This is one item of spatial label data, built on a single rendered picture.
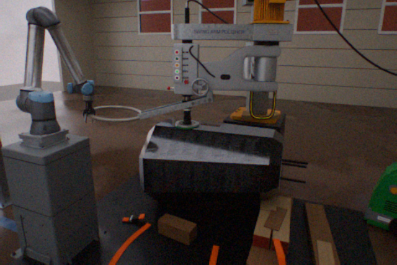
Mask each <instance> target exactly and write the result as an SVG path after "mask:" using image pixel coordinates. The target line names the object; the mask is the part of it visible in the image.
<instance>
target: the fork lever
mask: <svg viewBox="0 0 397 265"><path fill-rule="evenodd" d="M193 99H195V100H193V101H188V102H183V103H182V101H180V102H175V103H172V104H167V105H164V106H160V107H158V108H154V109H150V110H145V111H142V112H141V114H138V116H140V119H139V120H141V119H145V118H148V117H153V116H157V115H161V114H166V113H169V112H174V111H177V110H182V109H186V108H189V107H192V106H196V105H199V104H204V103H207V95H204V96H201V97H196V98H193Z"/></svg>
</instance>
